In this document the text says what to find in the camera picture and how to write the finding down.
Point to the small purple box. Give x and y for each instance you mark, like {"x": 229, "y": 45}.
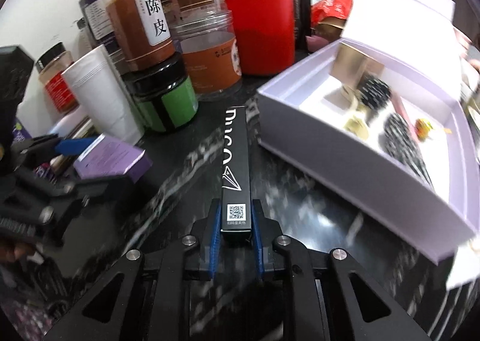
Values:
{"x": 108, "y": 157}

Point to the black Puco pen box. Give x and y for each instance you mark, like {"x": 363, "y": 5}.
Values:
{"x": 236, "y": 219}

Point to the dark purple label jar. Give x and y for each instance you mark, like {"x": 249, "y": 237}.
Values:
{"x": 100, "y": 26}

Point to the short orange label jar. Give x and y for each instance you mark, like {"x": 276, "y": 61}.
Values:
{"x": 210, "y": 53}

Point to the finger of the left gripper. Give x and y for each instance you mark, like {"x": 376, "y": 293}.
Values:
{"x": 73, "y": 147}

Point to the brown herb jar front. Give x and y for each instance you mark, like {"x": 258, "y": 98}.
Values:
{"x": 142, "y": 32}

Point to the gold cardboard box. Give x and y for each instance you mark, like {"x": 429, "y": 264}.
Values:
{"x": 351, "y": 65}

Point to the green label black jar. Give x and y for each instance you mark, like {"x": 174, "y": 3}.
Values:
{"x": 163, "y": 94}

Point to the red label spice jar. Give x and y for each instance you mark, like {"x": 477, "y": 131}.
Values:
{"x": 50, "y": 67}

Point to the lilac gift box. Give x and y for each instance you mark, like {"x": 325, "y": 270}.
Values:
{"x": 416, "y": 42}

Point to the red cylindrical canister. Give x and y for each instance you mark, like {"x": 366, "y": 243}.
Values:
{"x": 265, "y": 32}

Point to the black polka dot scrunchie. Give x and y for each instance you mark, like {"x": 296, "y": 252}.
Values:
{"x": 374, "y": 93}

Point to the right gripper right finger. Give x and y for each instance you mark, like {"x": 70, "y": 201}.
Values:
{"x": 328, "y": 295}

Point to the yellow lollipop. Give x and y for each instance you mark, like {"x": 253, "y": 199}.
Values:
{"x": 425, "y": 130}

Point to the black white gingham scrunchie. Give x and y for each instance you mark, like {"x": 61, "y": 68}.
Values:
{"x": 400, "y": 145}

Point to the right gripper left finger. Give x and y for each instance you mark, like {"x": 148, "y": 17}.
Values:
{"x": 143, "y": 296}

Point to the cream hair claw clip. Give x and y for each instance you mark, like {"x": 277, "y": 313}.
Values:
{"x": 354, "y": 112}

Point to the pink lip gloss tube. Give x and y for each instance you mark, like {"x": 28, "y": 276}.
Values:
{"x": 400, "y": 109}

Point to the red snack bag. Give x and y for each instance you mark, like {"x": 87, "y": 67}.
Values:
{"x": 338, "y": 9}

